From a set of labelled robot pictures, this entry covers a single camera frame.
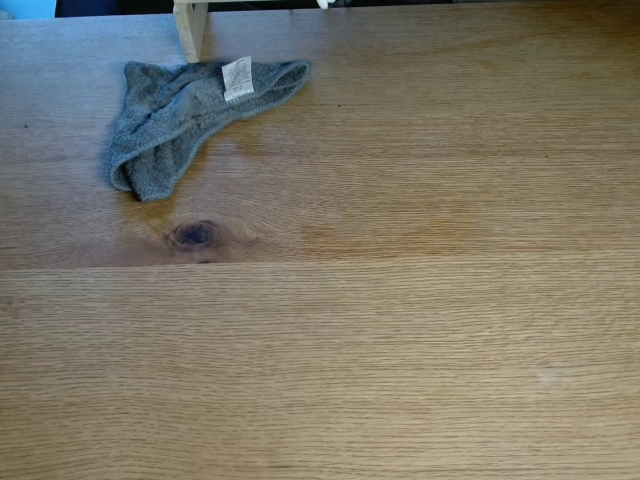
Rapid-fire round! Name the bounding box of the pale wooden stand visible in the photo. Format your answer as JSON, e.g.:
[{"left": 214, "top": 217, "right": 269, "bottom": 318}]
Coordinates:
[{"left": 172, "top": 0, "right": 301, "bottom": 65}]

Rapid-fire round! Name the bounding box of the grey terry cleaning cloth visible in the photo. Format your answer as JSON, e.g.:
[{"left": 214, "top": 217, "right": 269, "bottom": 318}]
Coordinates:
[{"left": 105, "top": 55, "right": 313, "bottom": 204}]

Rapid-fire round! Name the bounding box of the light blue background object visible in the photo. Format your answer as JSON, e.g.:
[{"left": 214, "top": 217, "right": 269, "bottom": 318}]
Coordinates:
[{"left": 0, "top": 0, "right": 57, "bottom": 21}]

